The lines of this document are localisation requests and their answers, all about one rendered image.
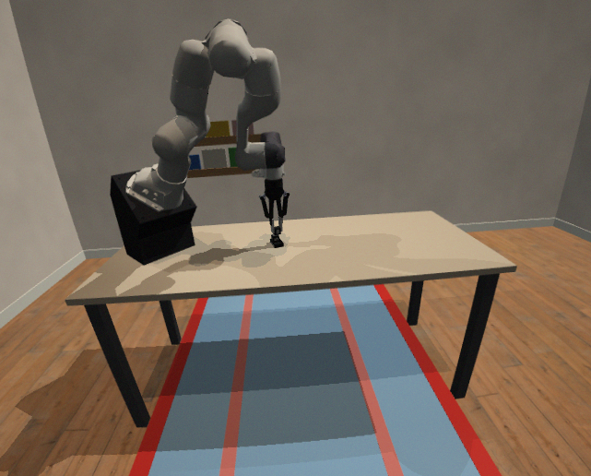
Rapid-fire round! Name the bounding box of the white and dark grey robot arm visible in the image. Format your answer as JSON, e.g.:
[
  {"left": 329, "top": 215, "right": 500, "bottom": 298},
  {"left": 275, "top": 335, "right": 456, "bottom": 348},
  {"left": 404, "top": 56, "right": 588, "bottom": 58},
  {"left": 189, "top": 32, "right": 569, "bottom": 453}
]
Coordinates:
[{"left": 125, "top": 18, "right": 286, "bottom": 212}]

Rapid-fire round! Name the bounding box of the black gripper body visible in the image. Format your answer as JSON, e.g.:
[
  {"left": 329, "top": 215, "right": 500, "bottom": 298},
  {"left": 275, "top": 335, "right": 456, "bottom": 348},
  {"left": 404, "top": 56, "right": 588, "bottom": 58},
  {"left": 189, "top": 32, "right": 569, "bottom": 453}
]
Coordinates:
[{"left": 265, "top": 178, "right": 284, "bottom": 201}]

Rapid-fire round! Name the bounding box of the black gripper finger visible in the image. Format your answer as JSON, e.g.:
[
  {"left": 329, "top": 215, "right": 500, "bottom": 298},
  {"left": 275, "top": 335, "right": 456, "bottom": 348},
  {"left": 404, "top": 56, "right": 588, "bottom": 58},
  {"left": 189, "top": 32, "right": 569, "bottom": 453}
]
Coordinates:
[
  {"left": 276, "top": 191, "right": 290, "bottom": 232},
  {"left": 259, "top": 193, "right": 275, "bottom": 233}
]

